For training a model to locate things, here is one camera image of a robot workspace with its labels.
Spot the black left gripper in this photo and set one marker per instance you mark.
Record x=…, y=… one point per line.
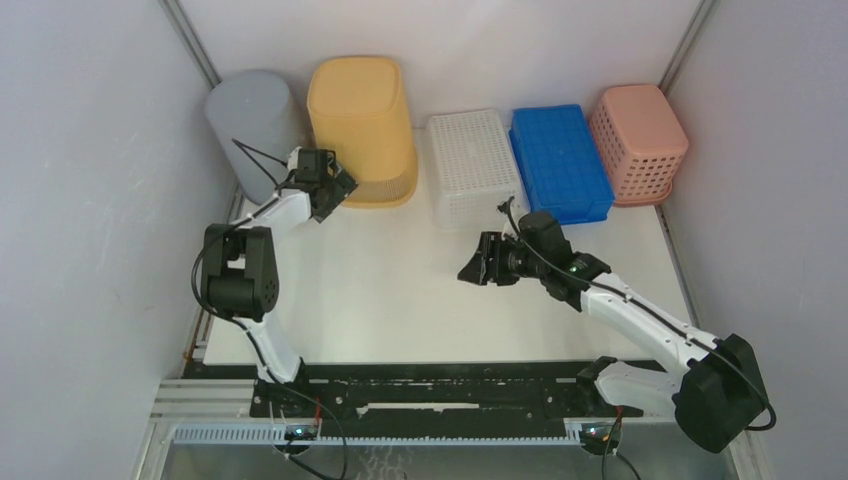
x=343, y=187

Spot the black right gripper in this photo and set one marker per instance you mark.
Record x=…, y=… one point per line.
x=479, y=270

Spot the yellow ribbed waste bin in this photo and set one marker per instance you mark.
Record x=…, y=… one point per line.
x=358, y=108

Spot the white perforated plastic basket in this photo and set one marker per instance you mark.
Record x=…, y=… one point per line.
x=471, y=170

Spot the grey bin liner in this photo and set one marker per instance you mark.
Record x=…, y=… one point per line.
x=258, y=123

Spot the blue compartment tray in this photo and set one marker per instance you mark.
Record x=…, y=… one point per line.
x=559, y=164

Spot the pink perforated plastic basket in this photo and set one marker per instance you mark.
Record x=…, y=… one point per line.
x=640, y=142

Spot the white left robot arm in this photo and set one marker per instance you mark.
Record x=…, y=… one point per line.
x=235, y=277

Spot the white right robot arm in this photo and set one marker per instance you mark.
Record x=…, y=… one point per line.
x=711, y=386

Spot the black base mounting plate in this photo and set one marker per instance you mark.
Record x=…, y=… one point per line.
x=476, y=399

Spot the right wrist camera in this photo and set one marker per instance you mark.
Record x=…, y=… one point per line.
x=512, y=211

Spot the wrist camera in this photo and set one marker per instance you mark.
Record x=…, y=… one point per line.
x=293, y=158
x=512, y=211

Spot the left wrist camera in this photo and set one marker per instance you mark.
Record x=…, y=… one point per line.
x=293, y=158

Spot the white slotted cable duct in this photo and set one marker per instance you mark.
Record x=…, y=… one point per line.
x=266, y=434

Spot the aluminium frame rail left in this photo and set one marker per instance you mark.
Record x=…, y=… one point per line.
x=201, y=184

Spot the aluminium frame rail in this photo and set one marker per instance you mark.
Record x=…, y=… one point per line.
x=201, y=184
x=694, y=30

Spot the aluminium frame rail right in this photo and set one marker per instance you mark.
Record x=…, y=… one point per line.
x=694, y=30

